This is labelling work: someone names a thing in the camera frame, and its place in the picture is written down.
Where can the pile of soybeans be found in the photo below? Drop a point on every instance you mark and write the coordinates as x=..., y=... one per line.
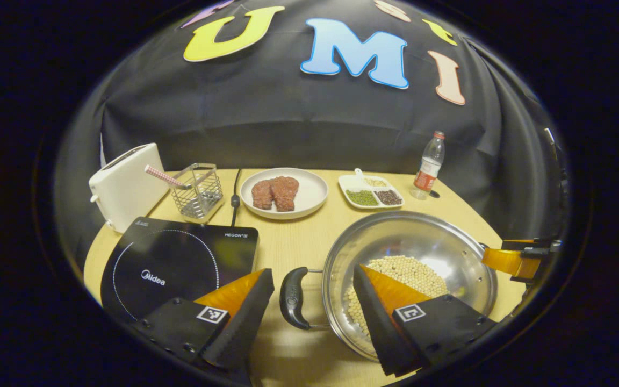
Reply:
x=406, y=271

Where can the round white plate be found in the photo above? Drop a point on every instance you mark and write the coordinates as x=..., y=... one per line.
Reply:
x=312, y=193

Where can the stainless steel pot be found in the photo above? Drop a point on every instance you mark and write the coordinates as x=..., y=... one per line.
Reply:
x=422, y=236

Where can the plastic bottle with red label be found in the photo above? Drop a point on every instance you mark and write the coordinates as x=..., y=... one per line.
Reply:
x=427, y=172

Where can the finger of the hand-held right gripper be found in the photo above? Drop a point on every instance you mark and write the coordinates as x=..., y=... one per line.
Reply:
x=508, y=262
x=543, y=249

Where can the black backdrop cloth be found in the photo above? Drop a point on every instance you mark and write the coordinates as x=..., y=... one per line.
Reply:
x=234, y=107

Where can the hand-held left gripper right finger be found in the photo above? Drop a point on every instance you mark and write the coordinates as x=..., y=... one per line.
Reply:
x=379, y=328

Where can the pile of dark red beans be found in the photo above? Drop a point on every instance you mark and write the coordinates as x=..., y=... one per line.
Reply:
x=389, y=196

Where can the small white spoon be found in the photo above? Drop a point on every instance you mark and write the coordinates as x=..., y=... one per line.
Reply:
x=359, y=173

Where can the white divided dish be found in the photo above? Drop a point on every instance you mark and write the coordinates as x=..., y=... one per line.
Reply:
x=350, y=183

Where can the white toaster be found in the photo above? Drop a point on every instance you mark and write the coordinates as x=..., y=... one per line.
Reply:
x=127, y=188

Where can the black induction cooktop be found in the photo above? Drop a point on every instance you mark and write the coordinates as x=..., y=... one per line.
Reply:
x=180, y=252

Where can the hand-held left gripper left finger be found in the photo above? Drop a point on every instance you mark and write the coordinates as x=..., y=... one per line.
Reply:
x=245, y=322

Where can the pile of green beans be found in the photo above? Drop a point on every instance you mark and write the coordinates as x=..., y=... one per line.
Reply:
x=362, y=197

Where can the pink checkered straw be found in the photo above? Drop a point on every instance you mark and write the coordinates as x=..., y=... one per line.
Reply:
x=162, y=176

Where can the red meat piece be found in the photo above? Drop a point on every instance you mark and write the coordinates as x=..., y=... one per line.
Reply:
x=262, y=194
x=285, y=192

